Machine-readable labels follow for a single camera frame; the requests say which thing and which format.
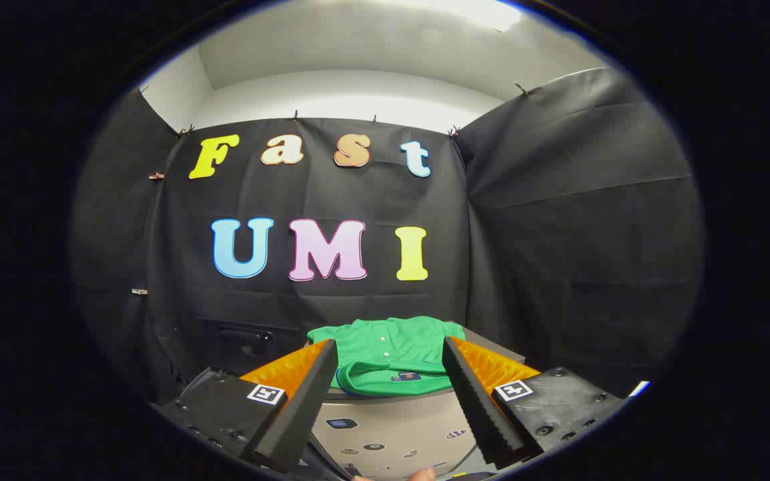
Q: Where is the green button shirt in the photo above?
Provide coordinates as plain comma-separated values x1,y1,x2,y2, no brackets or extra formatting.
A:
307,316,466,396

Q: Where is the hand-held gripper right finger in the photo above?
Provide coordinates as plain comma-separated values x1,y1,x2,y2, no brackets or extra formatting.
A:
442,336,628,470

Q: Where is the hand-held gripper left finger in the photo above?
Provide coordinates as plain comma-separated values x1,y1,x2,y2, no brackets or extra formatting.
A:
158,339,339,474

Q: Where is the black backdrop cloth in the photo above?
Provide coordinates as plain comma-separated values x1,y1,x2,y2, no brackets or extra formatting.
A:
71,67,703,403

